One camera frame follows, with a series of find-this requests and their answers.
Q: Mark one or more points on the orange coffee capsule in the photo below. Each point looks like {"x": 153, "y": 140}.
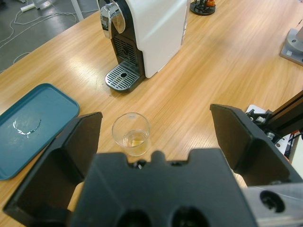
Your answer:
{"x": 210, "y": 2}

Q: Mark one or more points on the white capsule coffee machine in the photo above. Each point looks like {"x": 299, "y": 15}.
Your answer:
{"x": 161, "y": 35}

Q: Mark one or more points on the teal plastic tray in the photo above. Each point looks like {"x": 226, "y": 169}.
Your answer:
{"x": 35, "y": 111}

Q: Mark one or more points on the white metal leg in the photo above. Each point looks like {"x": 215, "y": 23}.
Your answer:
{"x": 75, "y": 9}

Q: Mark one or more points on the white power strip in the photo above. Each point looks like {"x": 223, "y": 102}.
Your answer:
{"x": 28, "y": 7}

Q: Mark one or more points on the black capsule holder with rods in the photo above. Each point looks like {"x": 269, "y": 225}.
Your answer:
{"x": 201, "y": 10}

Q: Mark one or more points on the clear drinking glass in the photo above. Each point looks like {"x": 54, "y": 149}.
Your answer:
{"x": 132, "y": 144}

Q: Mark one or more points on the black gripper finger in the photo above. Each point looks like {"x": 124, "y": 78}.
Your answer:
{"x": 47, "y": 170}
{"x": 255, "y": 151}

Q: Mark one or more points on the white mount with dark post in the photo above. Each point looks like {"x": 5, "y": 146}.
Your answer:
{"x": 291, "y": 111}

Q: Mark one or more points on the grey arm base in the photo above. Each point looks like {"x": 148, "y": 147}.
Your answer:
{"x": 292, "y": 45}

